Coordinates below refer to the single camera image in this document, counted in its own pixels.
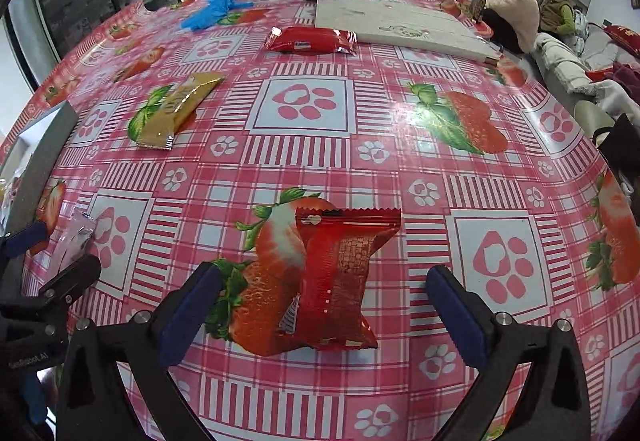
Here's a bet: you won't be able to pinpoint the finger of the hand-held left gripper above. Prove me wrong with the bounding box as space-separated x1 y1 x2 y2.
0 253 102 337
0 221 49 259

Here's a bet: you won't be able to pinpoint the long red snack packet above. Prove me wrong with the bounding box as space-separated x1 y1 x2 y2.
264 26 359 56

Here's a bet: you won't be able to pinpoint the white foam board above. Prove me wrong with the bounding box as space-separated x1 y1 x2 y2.
315 0 502 62

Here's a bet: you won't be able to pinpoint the mauve snack packet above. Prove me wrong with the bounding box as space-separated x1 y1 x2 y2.
54 208 98 272

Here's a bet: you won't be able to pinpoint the red cushion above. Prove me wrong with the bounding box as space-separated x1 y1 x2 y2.
602 24 640 54

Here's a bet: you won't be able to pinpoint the red clear snack packet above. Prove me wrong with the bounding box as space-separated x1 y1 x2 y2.
277 207 402 351

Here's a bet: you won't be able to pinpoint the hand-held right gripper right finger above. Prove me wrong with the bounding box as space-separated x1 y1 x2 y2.
426 264 592 441

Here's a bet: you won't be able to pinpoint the blue gloves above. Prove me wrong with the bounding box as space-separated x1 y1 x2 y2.
181 0 258 32

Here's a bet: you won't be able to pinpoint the black garment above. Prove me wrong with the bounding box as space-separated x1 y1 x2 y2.
592 113 640 192

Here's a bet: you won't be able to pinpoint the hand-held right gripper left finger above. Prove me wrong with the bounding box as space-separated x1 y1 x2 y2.
56 262 223 441

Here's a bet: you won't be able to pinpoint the grey cardboard box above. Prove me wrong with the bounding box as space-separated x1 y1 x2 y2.
0 101 80 242

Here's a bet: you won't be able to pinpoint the maroon garment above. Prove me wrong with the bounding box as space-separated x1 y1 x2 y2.
612 62 640 96

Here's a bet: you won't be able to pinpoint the grey-green sofa with clothes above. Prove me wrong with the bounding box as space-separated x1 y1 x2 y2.
530 32 640 122

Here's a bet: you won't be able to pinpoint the strawberry print tablecloth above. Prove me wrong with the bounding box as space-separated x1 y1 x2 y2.
0 0 640 441

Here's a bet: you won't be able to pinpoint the gold snack packet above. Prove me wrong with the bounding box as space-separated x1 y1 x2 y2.
136 72 226 150

